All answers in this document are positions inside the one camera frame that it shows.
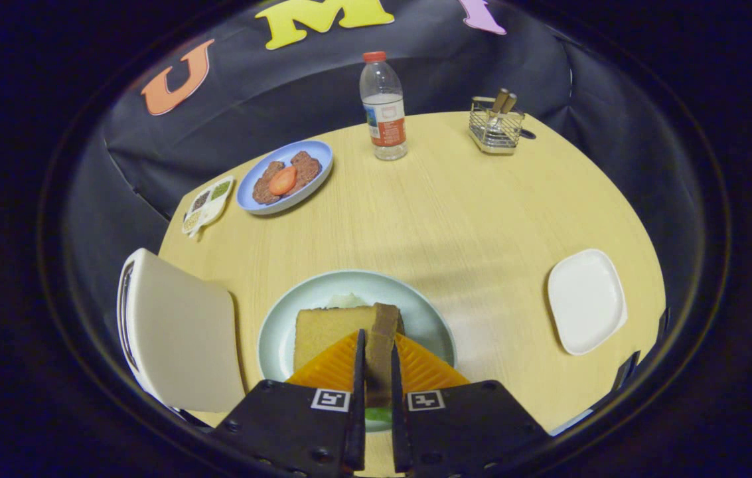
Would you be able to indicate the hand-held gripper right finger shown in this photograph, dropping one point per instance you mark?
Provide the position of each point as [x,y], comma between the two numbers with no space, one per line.
[398,425]

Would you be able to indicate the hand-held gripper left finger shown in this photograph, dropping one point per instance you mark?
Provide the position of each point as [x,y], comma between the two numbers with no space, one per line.
[358,411]

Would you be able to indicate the green lettuce leaf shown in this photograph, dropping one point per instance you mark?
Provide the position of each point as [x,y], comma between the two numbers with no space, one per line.
[379,415]

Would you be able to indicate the brown toast slice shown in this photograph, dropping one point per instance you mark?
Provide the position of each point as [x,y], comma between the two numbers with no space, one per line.
[329,332]

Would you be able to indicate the pale green round plate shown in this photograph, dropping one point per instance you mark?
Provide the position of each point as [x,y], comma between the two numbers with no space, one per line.
[276,332]

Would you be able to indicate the white toaster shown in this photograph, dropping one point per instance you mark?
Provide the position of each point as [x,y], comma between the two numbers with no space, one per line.
[176,332]

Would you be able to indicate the small white square plate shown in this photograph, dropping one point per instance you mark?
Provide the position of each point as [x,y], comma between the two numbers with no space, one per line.
[587,302]

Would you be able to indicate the brown meat patty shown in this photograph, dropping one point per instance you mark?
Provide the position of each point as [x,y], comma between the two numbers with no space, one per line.
[309,166]
[261,192]

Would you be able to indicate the red tomato slice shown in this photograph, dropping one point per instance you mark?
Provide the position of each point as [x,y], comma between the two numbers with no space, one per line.
[283,180]

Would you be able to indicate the blue plate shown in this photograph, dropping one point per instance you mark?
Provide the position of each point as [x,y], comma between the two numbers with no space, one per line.
[244,194]

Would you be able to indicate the white divided seasoning tray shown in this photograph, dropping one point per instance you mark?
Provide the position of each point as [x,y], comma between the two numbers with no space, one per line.
[206,206]

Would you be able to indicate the clear plastic bottle red cap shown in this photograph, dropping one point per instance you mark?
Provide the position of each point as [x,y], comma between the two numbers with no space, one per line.
[385,126]

